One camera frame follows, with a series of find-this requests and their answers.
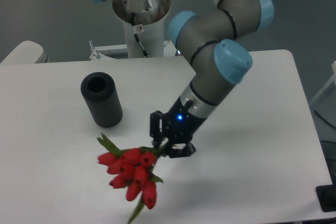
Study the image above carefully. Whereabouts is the red tulip bouquet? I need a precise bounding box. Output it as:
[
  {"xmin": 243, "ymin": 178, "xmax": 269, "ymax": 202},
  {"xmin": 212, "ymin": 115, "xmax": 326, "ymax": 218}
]
[{"xmin": 97, "ymin": 134, "xmax": 167, "ymax": 223}]

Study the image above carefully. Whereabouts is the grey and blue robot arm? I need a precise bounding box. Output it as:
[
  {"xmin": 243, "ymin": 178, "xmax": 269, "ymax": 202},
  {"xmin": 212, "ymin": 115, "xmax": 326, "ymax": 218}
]
[{"xmin": 94, "ymin": 0, "xmax": 274, "ymax": 158}]

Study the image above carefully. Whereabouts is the black floor cable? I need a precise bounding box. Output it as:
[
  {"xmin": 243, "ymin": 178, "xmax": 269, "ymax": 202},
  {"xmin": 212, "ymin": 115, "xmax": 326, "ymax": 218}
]
[{"xmin": 314, "ymin": 110, "xmax": 336, "ymax": 128}]

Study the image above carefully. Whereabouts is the white rounded side table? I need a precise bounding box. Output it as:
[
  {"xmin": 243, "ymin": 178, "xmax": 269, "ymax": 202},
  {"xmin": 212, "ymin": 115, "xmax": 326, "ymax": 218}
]
[{"xmin": 1, "ymin": 40, "xmax": 50, "ymax": 66}]

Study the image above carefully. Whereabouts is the black pedestal cable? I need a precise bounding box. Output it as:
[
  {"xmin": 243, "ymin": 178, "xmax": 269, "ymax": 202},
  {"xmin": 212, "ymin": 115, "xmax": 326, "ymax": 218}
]
[{"xmin": 130, "ymin": 12, "xmax": 151, "ymax": 58}]

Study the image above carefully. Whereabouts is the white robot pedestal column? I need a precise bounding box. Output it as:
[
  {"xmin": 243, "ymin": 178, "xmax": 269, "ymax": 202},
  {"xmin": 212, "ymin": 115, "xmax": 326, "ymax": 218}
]
[{"xmin": 112, "ymin": 0, "xmax": 171, "ymax": 58}]

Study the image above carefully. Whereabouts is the black ribbed cylindrical vase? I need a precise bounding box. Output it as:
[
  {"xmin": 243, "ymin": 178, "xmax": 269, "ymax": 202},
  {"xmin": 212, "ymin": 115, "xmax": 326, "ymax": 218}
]
[{"xmin": 80, "ymin": 72, "xmax": 123, "ymax": 128}]

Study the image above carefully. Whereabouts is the white frame at right edge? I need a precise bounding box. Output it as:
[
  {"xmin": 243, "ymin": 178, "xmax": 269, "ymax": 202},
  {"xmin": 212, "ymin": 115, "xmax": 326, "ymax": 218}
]
[{"xmin": 309, "ymin": 61, "xmax": 335, "ymax": 108}]

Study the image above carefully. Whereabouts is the white pedestal base frame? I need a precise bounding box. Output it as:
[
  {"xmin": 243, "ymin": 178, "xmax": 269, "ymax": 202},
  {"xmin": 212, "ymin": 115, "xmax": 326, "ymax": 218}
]
[{"xmin": 89, "ymin": 40, "xmax": 182, "ymax": 61}]

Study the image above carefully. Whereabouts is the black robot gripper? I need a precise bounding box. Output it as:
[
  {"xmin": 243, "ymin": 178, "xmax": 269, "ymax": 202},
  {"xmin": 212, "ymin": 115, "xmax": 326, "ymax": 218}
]
[{"xmin": 150, "ymin": 99, "xmax": 205, "ymax": 158}]

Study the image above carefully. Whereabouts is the black device at table corner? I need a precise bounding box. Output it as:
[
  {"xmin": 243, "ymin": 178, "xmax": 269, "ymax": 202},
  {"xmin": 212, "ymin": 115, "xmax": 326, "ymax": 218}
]
[{"xmin": 316, "ymin": 185, "xmax": 335, "ymax": 212}]

